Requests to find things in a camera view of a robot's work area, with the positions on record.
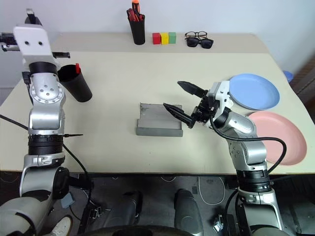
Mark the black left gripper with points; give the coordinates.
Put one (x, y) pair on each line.
(9, 40)

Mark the black plastic cup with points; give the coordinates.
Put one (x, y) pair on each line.
(78, 91)

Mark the black pen holder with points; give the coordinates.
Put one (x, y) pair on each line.
(137, 32)

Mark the red and black marker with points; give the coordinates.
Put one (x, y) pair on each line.
(131, 14)

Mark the orange marker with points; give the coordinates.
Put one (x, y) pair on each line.
(135, 6)

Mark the black sunglasses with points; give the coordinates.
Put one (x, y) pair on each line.
(193, 42)

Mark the clear lens black glasses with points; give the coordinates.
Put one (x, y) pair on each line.
(197, 32)

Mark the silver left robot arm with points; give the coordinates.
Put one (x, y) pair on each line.
(44, 115)

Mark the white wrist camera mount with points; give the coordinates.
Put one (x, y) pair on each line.
(32, 45)
(224, 94)

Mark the black zip tie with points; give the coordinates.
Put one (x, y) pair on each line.
(73, 135)

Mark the white shoe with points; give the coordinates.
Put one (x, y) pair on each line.
(62, 225)

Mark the red cube block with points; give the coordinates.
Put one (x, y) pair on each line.
(156, 39)

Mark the pink plate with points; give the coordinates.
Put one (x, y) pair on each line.
(283, 132)

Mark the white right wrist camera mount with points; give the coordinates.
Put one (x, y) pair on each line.
(224, 94)

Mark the green cube block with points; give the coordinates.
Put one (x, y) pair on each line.
(172, 38)

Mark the grey connector box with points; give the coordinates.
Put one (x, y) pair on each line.
(67, 200)

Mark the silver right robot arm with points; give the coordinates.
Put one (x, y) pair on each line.
(246, 125)

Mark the yellow cube block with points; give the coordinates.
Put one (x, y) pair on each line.
(165, 39)

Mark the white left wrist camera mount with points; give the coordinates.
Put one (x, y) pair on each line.
(32, 45)

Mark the dark rounded shape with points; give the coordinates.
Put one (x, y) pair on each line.
(187, 209)
(130, 206)

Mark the blue round object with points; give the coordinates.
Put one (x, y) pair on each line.
(288, 76)

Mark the brown wooden furniture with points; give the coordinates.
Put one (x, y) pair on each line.
(306, 78)

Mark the short red marker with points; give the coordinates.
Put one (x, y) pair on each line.
(141, 17)

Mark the blue plate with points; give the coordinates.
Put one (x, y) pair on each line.
(256, 91)

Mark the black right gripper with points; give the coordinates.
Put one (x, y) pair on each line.
(204, 110)

